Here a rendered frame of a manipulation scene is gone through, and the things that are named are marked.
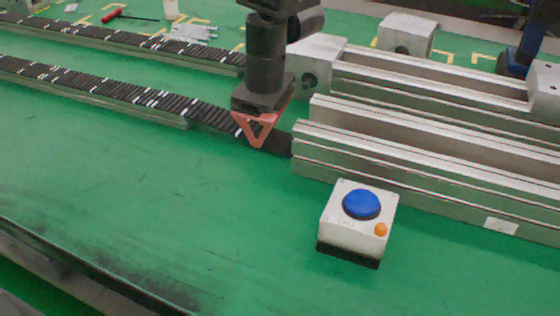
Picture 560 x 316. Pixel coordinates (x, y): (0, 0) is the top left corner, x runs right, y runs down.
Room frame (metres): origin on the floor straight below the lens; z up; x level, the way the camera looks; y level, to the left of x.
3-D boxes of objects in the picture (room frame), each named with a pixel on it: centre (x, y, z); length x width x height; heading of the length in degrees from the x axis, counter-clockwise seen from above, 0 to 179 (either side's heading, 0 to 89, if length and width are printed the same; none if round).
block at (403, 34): (0.79, -0.27, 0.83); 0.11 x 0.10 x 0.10; 149
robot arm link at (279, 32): (0.54, 0.00, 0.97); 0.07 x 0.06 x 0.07; 138
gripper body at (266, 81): (0.54, 0.01, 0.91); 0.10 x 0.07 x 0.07; 158
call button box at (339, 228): (0.35, -0.11, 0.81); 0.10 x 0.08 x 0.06; 157
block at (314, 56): (0.69, -0.08, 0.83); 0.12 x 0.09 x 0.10; 157
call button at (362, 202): (0.34, -0.11, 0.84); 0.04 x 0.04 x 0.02
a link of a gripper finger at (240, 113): (0.53, 0.02, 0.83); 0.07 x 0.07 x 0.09; 68
